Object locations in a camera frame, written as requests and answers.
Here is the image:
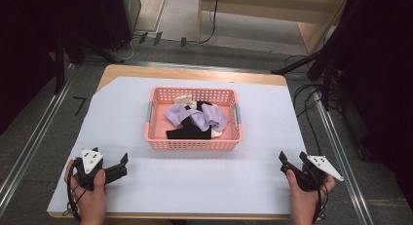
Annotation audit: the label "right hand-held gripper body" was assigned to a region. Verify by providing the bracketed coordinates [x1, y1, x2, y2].
[291, 155, 345, 192]

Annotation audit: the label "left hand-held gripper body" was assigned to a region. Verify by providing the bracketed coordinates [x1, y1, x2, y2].
[74, 147, 115, 191]

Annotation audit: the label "pink plastic basket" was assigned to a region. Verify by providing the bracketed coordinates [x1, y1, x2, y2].
[143, 86, 244, 152]

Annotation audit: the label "black sock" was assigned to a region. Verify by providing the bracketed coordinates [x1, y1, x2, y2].
[165, 100, 214, 140]

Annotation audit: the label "short purple sock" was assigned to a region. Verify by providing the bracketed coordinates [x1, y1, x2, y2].
[201, 102, 230, 132]

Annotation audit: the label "long purple sock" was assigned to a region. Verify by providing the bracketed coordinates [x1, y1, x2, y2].
[164, 103, 209, 132]

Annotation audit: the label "cream sock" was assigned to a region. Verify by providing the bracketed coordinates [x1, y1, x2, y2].
[173, 94, 198, 110]

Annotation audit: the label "person's left hand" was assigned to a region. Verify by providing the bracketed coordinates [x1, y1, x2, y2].
[63, 159, 108, 219]

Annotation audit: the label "person's right hand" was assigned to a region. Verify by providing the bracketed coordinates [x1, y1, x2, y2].
[285, 169, 336, 219]

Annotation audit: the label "white table sheet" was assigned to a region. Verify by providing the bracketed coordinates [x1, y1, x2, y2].
[46, 76, 308, 216]

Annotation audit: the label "wooden table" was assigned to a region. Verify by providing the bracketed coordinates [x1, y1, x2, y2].
[48, 63, 291, 220]

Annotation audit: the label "black metal stand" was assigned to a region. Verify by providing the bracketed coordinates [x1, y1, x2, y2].
[53, 29, 125, 95]

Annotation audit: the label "black tripod stand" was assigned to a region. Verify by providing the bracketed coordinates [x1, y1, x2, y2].
[272, 0, 364, 112]

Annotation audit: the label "dark curtain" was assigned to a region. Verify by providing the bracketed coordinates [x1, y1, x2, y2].
[337, 0, 413, 213]
[0, 0, 100, 136]

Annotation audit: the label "metal floor strip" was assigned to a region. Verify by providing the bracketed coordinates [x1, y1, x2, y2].
[122, 59, 273, 75]

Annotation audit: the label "black cabinet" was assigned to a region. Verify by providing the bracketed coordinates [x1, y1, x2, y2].
[96, 0, 142, 52]

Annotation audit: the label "wooden shelf unit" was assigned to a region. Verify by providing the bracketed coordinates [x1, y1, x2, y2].
[197, 0, 351, 56]

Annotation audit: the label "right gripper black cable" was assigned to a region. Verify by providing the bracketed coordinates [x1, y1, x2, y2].
[310, 168, 329, 225]

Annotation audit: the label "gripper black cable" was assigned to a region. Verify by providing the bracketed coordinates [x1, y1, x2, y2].
[310, 168, 329, 225]
[62, 159, 86, 222]

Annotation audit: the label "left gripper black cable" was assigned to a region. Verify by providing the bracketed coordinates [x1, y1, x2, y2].
[62, 159, 86, 222]

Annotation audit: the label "metal floor rail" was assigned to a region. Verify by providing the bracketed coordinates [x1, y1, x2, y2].
[312, 90, 375, 225]
[0, 63, 76, 217]

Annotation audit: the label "black floor cables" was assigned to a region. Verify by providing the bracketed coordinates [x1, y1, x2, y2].
[283, 54, 343, 156]

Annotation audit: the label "white floor cable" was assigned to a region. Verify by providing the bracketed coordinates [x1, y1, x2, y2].
[109, 32, 144, 62]

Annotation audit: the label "hanging black cable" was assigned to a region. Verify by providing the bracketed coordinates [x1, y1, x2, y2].
[198, 0, 221, 45]

